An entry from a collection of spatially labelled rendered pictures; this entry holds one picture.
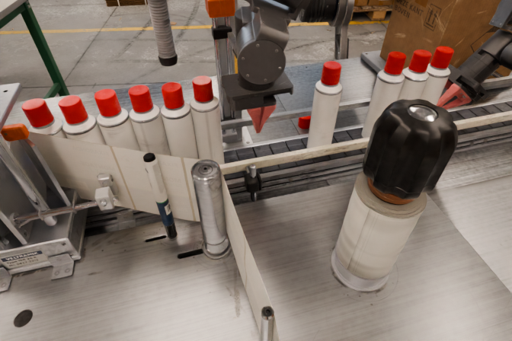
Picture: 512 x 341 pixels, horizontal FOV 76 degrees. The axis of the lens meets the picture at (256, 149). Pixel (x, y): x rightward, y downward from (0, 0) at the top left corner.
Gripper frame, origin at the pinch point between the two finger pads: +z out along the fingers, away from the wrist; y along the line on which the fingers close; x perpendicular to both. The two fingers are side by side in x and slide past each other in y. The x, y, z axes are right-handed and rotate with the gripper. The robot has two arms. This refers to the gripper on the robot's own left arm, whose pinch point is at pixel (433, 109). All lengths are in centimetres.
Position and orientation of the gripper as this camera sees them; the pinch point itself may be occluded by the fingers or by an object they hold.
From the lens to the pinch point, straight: 85.8
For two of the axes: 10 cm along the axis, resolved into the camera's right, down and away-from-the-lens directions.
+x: 7.6, 3.2, 5.7
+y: 2.7, 6.4, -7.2
